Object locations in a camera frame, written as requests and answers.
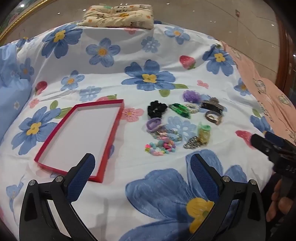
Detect colourful plastic bead bracelet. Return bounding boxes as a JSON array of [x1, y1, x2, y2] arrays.
[[144, 137, 177, 154]]

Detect floral white bedsheet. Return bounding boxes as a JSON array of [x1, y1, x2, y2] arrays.
[[0, 21, 278, 241]]

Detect light blue pillow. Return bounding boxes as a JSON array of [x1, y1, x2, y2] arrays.
[[0, 43, 33, 145]]

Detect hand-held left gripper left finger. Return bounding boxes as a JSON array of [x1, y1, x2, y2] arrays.
[[19, 153, 99, 241]]

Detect beige printed cushion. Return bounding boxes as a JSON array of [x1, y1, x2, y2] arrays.
[[80, 5, 155, 29]]

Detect pearl bead bracelet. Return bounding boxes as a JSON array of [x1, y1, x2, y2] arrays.
[[184, 103, 202, 114]]

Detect glass bead bracelet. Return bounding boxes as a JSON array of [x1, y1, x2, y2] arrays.
[[150, 128, 183, 142]]

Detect dark hair claw clip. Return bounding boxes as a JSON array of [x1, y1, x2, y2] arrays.
[[201, 97, 226, 114]]

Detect person's right hand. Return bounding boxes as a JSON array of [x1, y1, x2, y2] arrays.
[[265, 178, 296, 223]]

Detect red shallow box tray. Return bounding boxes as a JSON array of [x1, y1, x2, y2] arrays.
[[34, 99, 125, 183]]

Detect purple fluffy scrunchie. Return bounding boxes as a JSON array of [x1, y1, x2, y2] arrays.
[[183, 90, 201, 104]]

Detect pink printed cloth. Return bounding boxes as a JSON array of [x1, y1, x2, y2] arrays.
[[220, 40, 296, 145]]

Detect purple hair tie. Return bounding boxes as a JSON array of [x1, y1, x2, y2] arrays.
[[146, 117, 166, 133]]

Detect square-faced wrist watch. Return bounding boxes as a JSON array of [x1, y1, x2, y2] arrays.
[[205, 111, 224, 126]]

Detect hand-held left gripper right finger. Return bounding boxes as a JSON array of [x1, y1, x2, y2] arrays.
[[188, 153, 266, 241]]

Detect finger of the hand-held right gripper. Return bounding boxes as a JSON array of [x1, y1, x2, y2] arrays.
[[264, 131, 287, 149], [250, 133, 277, 161]]

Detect black hair scrunchie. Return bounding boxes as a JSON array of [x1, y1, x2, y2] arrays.
[[147, 100, 168, 119]]

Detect brown wooden furniture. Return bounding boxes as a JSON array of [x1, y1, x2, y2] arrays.
[[276, 14, 296, 95]]

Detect gold picture frame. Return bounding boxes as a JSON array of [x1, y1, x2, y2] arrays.
[[0, 0, 56, 45]]

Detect silver chain bracelet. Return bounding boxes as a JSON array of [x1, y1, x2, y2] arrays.
[[183, 137, 208, 150]]

